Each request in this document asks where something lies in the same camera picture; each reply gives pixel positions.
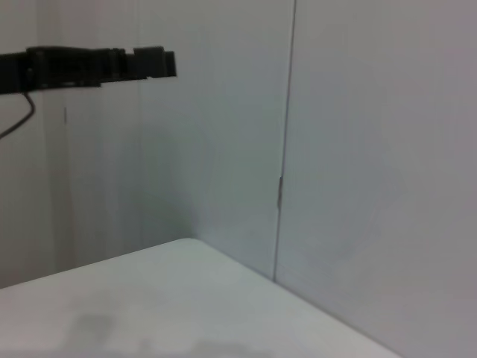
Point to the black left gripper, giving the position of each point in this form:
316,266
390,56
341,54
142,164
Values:
67,69

